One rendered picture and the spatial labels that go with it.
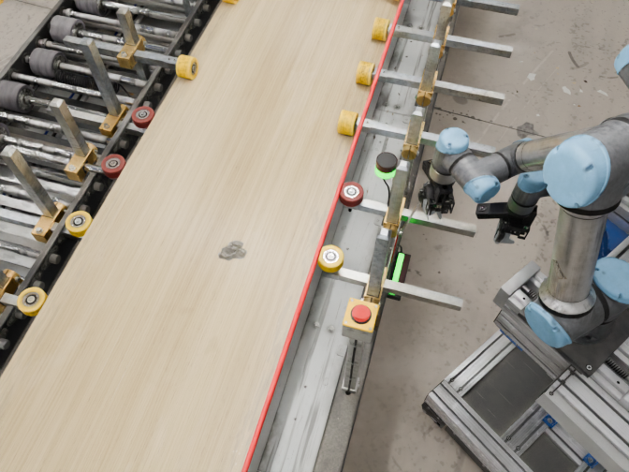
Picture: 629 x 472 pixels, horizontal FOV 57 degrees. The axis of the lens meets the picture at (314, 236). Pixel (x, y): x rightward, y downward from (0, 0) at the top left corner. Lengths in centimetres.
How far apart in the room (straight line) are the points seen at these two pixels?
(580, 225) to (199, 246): 109
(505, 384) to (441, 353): 35
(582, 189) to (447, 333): 167
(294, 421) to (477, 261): 138
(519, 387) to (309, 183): 116
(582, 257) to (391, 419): 145
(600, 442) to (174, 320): 115
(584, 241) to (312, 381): 100
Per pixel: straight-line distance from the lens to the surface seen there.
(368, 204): 191
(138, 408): 164
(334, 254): 175
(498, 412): 239
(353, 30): 243
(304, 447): 184
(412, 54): 278
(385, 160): 165
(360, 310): 131
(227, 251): 177
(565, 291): 132
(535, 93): 367
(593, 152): 109
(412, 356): 261
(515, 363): 247
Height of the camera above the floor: 242
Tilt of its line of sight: 58 degrees down
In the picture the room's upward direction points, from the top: 1 degrees counter-clockwise
